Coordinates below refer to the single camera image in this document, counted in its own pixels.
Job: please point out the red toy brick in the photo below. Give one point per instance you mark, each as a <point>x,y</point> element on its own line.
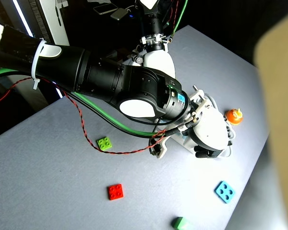
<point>115,192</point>

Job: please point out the lime green toy brick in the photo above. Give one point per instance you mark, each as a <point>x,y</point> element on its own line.
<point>104,143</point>

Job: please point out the wrist camera on white bracket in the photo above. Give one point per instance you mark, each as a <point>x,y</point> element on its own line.
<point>162,153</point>

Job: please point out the tan blurred panel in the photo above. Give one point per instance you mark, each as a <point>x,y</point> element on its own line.
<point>283,95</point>

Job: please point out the blue square four-hole block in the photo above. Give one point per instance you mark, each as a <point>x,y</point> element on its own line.
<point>225,192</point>

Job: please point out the grey power bank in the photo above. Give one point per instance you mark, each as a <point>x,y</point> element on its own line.
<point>119,14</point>

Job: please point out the white cabinet panel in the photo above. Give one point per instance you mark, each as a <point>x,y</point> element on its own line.
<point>50,19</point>

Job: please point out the green cube with white letter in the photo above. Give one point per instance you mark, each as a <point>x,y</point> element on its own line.
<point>181,224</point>

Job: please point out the grey table cloth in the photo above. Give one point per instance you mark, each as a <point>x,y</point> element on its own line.
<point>62,203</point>

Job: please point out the black smartphone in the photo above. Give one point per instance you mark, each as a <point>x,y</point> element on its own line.
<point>105,8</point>

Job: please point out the white power strip blue sockets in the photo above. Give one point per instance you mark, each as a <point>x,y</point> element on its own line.
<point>186,143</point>

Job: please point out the orange toy fruit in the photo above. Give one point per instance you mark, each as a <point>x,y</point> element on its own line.
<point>233,117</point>

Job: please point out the white light strip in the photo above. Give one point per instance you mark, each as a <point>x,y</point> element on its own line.
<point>21,14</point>

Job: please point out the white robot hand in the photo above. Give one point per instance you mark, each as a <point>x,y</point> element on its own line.
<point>158,61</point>
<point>211,131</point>

